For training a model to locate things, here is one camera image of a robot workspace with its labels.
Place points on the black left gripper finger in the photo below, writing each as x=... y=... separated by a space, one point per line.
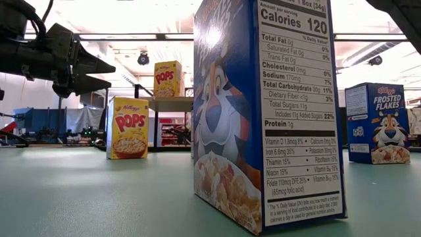
x=87 y=86
x=90 y=66

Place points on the yellow Corn Pops cereal box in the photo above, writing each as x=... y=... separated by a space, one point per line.
x=167 y=79
x=128 y=131

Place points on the blue Frosted Flakes cereal box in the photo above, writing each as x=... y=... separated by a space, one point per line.
x=388 y=128
x=296 y=115

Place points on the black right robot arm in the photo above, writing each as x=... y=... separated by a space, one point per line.
x=404 y=16

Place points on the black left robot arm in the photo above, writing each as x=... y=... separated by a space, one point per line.
x=19 y=59

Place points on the grey tarp cloth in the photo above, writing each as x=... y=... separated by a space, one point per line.
x=84 y=118

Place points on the black background stand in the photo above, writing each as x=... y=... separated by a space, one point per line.
x=60 y=112

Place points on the background robot workbench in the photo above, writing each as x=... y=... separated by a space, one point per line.
x=87 y=133

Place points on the blue partition panel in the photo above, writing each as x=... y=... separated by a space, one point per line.
x=39 y=120

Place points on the red machine part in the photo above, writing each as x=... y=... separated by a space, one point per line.
x=10 y=128

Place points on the red storage rack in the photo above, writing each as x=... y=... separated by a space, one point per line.
x=171 y=131

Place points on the white patterned panel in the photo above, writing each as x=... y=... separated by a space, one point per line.
x=415 y=121

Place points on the black ceiling dome camera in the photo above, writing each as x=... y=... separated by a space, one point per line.
x=143 y=58
x=375 y=60

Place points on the wooden shelf black metal frame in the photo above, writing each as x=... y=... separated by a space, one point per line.
x=171 y=103

